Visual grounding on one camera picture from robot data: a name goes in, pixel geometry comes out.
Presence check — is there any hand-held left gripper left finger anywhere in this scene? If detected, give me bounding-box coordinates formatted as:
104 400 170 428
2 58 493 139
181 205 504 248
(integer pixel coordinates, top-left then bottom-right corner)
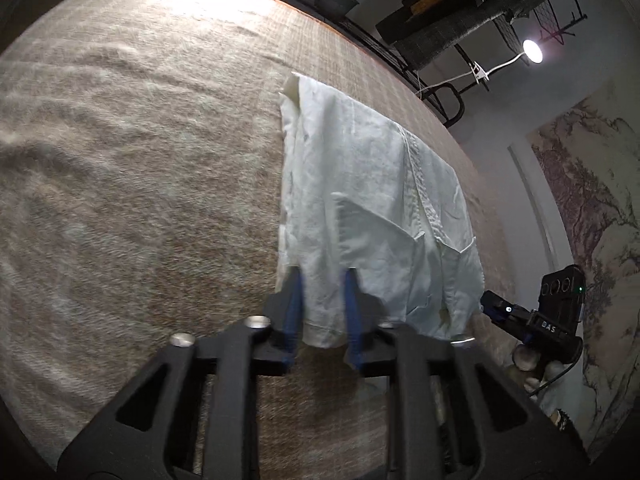
57 266 306 480

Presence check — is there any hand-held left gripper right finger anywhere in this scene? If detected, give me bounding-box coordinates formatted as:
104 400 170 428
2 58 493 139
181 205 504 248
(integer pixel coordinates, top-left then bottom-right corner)
342 267 591 480

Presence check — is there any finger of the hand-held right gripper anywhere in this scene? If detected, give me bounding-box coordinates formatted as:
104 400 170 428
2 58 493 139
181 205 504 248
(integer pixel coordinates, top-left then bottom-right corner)
480 291 532 342

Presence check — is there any white small garment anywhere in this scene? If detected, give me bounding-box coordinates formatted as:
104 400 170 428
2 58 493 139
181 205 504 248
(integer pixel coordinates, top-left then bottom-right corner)
277 72 485 349

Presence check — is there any person's right hand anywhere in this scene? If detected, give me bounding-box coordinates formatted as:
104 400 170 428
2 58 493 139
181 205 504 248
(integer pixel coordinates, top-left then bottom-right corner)
522 359 568 397

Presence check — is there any beige woven blanket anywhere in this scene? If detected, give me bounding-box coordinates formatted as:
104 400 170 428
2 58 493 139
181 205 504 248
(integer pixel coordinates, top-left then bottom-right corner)
0 0 522 480

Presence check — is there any white clip lamp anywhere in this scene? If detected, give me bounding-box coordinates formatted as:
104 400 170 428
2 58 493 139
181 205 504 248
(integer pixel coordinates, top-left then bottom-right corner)
417 39 547 98

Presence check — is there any grey knitted cloth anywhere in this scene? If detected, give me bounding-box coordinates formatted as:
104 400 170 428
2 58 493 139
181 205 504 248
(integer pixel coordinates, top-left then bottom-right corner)
375 0 572 70

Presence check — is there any landscape wall painting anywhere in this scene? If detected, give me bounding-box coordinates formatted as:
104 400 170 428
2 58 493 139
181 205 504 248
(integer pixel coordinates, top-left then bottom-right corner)
529 80 640 462

